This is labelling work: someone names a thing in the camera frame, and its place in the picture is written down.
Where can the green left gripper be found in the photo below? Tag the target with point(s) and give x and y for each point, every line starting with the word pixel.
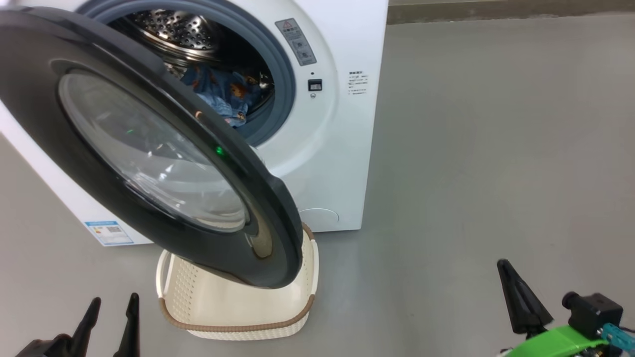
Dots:
pixel 49 347

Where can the white front-load washing machine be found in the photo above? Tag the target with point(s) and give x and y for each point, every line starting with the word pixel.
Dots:
pixel 342 148

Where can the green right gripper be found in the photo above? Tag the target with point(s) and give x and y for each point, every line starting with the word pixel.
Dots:
pixel 560 344

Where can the grey warning sticker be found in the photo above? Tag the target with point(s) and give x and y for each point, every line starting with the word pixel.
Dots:
pixel 296 42

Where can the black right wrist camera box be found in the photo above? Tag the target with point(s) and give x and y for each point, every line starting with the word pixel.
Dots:
pixel 593 312

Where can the blue cartoon print garment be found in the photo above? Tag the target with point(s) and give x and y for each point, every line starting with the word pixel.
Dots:
pixel 221 91

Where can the round white filter cover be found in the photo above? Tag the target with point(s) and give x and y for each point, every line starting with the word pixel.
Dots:
pixel 322 219

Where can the cream perforated laundry basket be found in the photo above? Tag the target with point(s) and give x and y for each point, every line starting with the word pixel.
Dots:
pixel 238 307

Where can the black-rimmed glass washer door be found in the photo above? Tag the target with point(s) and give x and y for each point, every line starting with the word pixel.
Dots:
pixel 149 148

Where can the blue energy label sticker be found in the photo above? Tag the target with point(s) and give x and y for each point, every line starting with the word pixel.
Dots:
pixel 109 233

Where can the washing machine drum opening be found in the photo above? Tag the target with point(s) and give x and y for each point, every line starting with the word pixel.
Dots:
pixel 178 29

